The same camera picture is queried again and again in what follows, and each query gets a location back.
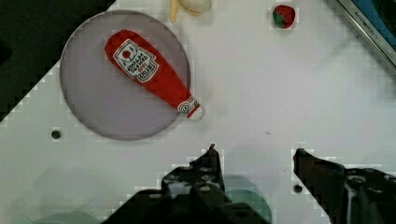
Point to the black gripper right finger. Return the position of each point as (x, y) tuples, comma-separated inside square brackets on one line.
[(348, 195)]

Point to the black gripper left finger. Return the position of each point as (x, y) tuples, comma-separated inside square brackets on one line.
[(192, 194)]

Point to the red plush ketchup bottle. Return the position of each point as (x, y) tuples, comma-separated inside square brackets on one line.
[(137, 59)]

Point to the grey round plate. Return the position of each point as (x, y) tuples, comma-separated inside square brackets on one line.
[(100, 96)]

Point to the silver toaster oven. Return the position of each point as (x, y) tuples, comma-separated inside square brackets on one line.
[(376, 19)]

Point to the plush peeled banana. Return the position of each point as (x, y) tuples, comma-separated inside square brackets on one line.
[(193, 7)]

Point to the plush strawberry on table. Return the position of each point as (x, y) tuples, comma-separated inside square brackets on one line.
[(284, 16)]

